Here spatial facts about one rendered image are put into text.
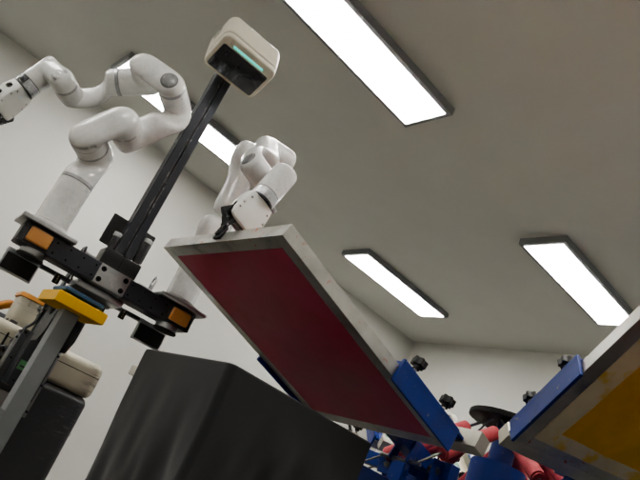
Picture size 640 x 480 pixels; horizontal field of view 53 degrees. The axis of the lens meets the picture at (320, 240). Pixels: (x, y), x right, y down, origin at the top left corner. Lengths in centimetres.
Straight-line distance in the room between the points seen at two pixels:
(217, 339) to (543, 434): 457
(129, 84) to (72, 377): 104
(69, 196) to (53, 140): 367
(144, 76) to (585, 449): 161
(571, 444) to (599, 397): 19
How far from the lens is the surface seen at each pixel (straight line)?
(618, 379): 173
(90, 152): 195
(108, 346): 567
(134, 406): 173
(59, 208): 193
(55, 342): 162
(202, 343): 605
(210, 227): 208
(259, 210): 173
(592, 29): 319
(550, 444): 190
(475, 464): 252
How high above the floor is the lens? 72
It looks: 22 degrees up
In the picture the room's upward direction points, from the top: 24 degrees clockwise
